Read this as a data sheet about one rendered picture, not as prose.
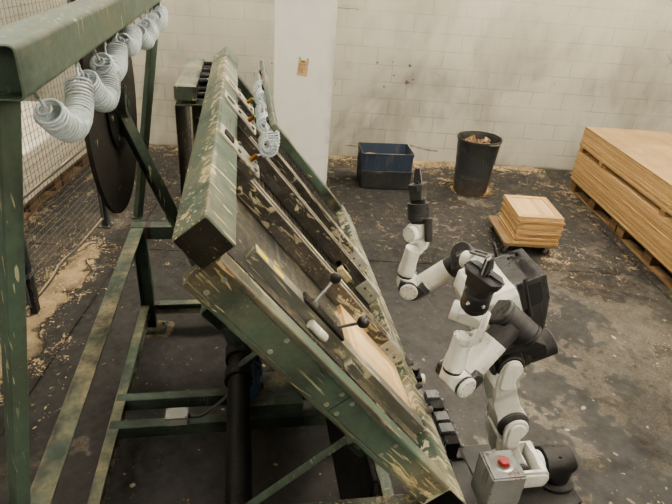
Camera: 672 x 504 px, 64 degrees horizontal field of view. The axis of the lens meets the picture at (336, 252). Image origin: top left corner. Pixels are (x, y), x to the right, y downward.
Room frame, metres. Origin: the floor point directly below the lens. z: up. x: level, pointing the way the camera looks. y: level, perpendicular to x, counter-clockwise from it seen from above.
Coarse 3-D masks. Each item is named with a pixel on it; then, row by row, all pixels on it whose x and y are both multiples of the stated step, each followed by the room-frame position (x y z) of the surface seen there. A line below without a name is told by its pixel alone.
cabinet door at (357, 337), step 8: (344, 312) 1.67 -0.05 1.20; (344, 320) 1.60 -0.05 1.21; (352, 320) 1.69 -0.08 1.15; (344, 328) 1.56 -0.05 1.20; (352, 328) 1.61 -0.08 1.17; (360, 328) 1.70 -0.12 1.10; (344, 336) 1.52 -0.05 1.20; (352, 336) 1.54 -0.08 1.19; (360, 336) 1.64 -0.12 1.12; (368, 336) 1.72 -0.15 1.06; (352, 344) 1.48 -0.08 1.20; (360, 344) 1.56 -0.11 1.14; (368, 344) 1.65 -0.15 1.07; (376, 344) 1.73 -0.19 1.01; (360, 352) 1.50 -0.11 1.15; (368, 352) 1.58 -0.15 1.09; (376, 352) 1.66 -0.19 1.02; (368, 360) 1.51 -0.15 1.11; (376, 360) 1.59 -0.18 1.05; (384, 360) 1.68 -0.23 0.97; (376, 368) 1.52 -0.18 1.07; (384, 368) 1.60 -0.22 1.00; (392, 368) 1.68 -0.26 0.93; (384, 376) 1.53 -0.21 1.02; (392, 376) 1.62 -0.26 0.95; (392, 384) 1.54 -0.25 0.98; (400, 384) 1.62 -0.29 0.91; (400, 392) 1.55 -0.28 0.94
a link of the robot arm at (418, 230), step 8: (408, 216) 2.00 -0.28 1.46; (416, 216) 1.98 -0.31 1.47; (424, 216) 1.98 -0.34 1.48; (416, 224) 1.98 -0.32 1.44; (424, 224) 1.97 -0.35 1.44; (432, 224) 1.96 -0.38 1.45; (408, 232) 1.96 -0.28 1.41; (416, 232) 1.95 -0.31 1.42; (424, 232) 1.96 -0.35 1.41; (432, 232) 1.96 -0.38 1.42; (408, 240) 1.95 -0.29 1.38; (416, 240) 1.95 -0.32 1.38; (424, 240) 1.96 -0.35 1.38; (432, 240) 1.95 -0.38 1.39
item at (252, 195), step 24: (240, 144) 1.70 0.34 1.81; (240, 168) 1.64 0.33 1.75; (240, 192) 1.64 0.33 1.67; (264, 192) 1.69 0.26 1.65; (264, 216) 1.65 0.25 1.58; (288, 240) 1.67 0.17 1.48; (312, 264) 1.69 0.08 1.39; (336, 288) 1.70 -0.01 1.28; (360, 312) 1.72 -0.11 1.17; (384, 336) 1.74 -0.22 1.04
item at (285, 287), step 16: (256, 256) 1.29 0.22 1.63; (272, 272) 1.30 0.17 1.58; (288, 288) 1.31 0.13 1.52; (304, 304) 1.32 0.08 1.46; (304, 320) 1.32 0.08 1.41; (320, 320) 1.33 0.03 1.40; (336, 336) 1.34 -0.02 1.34; (336, 352) 1.34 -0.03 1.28; (352, 352) 1.35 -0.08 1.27; (368, 368) 1.37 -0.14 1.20; (368, 384) 1.36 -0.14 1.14; (384, 384) 1.39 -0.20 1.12; (384, 400) 1.37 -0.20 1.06; (400, 400) 1.41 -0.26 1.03; (400, 416) 1.38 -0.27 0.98; (416, 416) 1.43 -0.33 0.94; (416, 432) 1.40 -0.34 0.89
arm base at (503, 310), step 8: (496, 304) 1.60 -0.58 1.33; (504, 304) 1.56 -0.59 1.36; (512, 304) 1.53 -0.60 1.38; (496, 312) 1.55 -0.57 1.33; (504, 312) 1.51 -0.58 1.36; (512, 312) 1.50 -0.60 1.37; (496, 320) 1.51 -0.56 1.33; (504, 320) 1.49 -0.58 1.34; (536, 336) 1.48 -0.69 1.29; (512, 344) 1.54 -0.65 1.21; (520, 344) 1.50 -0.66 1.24; (528, 344) 1.48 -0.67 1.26
